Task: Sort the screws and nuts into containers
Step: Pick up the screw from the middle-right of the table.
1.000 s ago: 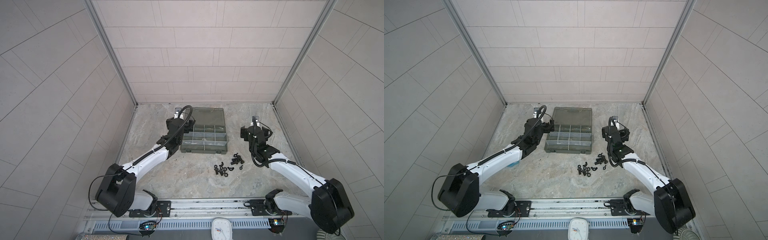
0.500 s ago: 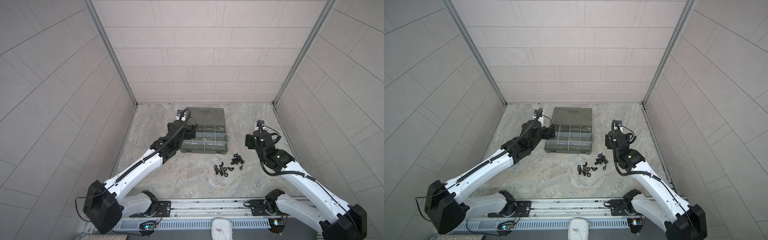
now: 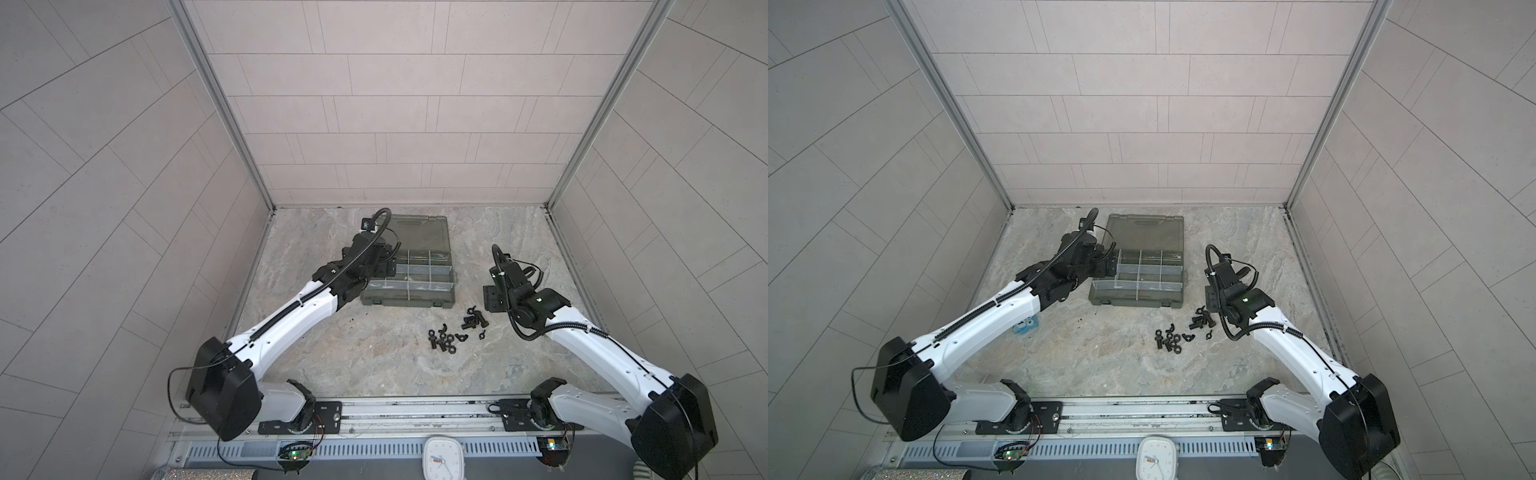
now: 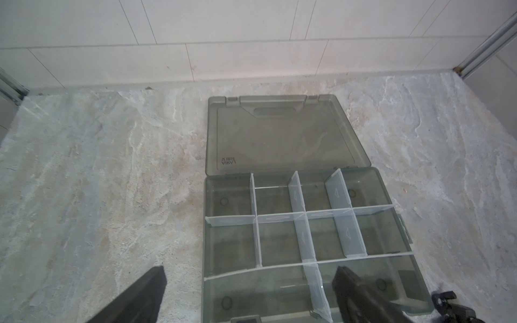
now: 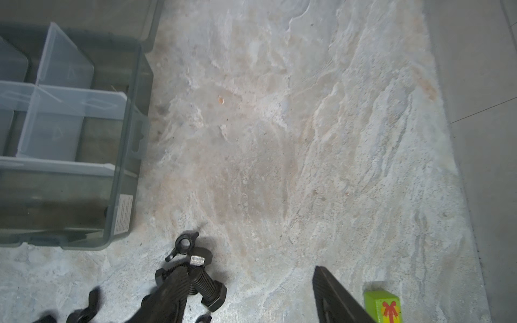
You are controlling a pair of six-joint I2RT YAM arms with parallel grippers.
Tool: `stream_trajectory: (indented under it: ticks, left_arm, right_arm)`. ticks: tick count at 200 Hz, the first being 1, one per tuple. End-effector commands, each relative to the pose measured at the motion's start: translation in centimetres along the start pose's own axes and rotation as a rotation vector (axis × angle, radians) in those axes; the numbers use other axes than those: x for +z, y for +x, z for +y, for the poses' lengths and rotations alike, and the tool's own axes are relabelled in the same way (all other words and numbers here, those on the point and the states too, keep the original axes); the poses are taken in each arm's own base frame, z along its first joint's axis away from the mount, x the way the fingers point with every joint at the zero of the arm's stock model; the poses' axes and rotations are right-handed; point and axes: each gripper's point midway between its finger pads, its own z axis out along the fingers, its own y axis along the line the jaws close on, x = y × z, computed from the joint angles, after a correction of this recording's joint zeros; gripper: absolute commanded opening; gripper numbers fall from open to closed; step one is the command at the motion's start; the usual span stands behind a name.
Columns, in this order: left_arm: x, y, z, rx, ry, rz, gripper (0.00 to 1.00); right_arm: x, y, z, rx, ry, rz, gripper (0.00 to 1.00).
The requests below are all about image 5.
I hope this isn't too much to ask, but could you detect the green gift-print cube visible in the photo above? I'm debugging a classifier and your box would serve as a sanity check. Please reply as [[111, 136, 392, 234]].
[[364, 290, 403, 323]]

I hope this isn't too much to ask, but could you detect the translucent grey organizer box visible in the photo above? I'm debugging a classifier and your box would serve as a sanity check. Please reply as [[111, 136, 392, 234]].
[[1, 1, 163, 250]]

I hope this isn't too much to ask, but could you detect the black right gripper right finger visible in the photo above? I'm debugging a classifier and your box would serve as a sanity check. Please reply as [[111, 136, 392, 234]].
[[312, 266, 374, 323]]

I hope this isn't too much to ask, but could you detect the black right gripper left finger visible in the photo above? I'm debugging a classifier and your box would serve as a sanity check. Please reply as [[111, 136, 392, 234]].
[[127, 275, 189, 322]]

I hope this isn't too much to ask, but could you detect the black wing nut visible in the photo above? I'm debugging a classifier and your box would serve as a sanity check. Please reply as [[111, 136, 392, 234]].
[[165, 231, 199, 262], [66, 287, 101, 323]]

